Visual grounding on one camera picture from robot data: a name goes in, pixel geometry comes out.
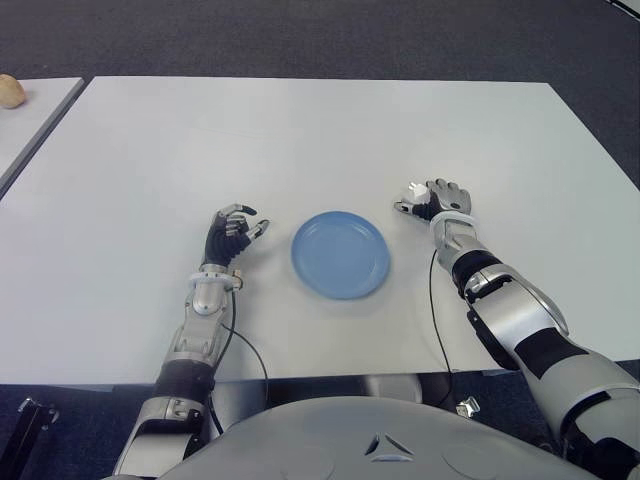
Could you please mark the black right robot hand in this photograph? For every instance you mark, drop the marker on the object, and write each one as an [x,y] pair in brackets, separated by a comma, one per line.
[452,200]

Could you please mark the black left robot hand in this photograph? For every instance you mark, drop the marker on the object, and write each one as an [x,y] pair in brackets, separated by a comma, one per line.
[222,242]

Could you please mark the white charger plug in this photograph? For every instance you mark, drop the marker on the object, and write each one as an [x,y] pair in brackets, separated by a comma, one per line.
[417,190]

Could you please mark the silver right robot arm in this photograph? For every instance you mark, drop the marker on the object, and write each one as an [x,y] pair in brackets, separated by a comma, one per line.
[520,310]

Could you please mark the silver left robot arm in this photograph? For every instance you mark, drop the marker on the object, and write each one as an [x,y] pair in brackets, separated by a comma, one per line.
[200,320]

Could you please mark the blue round plate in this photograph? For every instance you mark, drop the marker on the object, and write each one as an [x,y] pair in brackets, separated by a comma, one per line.
[342,255]

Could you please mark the silver metal clamp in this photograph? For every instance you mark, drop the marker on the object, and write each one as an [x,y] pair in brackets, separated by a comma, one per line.
[468,407]

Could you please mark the grey robot torso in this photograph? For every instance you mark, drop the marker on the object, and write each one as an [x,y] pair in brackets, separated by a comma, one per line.
[350,440]

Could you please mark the beige bread roll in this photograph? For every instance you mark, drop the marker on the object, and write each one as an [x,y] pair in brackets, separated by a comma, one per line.
[10,91]

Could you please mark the black metal stand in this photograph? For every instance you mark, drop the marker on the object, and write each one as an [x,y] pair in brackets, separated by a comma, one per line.
[27,430]

